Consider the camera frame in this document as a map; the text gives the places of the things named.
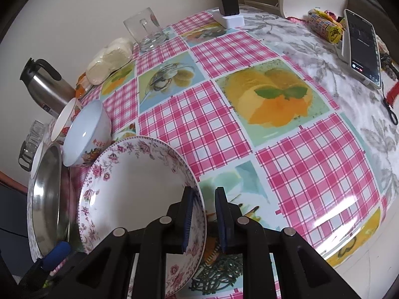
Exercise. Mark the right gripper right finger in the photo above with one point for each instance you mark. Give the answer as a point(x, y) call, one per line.
point(230, 234)

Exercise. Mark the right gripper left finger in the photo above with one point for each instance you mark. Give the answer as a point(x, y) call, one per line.
point(181, 215)

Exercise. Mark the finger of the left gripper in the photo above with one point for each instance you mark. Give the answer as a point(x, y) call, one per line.
point(56, 256)

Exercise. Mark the floral pink rimmed plate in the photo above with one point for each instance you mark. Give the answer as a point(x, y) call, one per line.
point(132, 183)

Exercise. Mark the stainless steel round tray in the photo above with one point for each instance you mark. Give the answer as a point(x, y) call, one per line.
point(50, 203)

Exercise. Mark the light blue bowl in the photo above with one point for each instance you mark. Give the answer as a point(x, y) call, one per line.
point(88, 136)

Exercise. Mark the strawberry pattern bowl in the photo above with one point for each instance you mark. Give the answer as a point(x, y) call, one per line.
point(65, 120)

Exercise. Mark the pink checkered fruit tablecloth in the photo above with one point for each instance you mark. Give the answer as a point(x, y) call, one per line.
point(249, 119)

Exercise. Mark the orange snack packet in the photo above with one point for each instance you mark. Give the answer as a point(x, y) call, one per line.
point(82, 86)

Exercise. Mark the bag of white buns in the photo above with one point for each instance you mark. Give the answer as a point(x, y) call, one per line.
point(111, 58)

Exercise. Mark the grey floral under cloth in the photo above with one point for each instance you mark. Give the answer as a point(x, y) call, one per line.
point(362, 105)

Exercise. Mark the stainless steel thermos jug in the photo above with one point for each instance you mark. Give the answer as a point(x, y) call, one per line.
point(46, 86)

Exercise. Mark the clear glass mug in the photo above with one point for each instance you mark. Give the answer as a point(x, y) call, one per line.
point(145, 30)

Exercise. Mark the white power strip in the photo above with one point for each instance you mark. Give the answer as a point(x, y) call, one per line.
point(228, 21)

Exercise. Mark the black power adapter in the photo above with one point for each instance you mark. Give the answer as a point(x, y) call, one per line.
point(228, 7)

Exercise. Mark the colourful candy roll pack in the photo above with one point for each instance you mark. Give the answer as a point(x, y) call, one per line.
point(325, 25)

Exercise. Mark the smartphone with dark screen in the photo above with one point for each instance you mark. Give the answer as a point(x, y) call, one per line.
point(360, 50)

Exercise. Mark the glass teapot black handle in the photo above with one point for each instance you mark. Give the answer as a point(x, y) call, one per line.
point(30, 145)

